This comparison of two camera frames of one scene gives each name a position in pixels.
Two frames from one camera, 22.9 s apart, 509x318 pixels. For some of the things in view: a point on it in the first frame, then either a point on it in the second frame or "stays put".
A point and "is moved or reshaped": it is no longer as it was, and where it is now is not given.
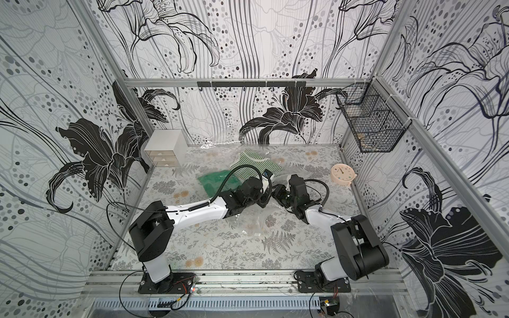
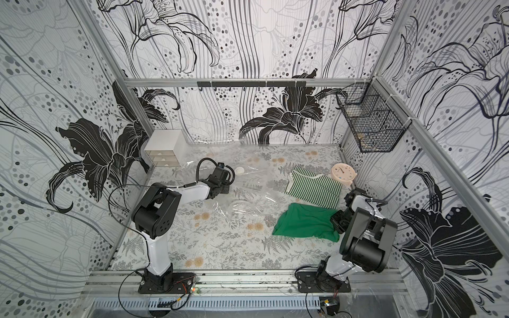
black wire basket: x=375 y=120 stays put
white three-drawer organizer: x=167 y=148 stays put
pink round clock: x=342 y=174 stays put
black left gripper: x=265 y=195 to x=225 y=187
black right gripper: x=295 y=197 to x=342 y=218
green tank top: x=213 y=181 is moved or reshaped
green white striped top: x=248 y=157 to x=313 y=189
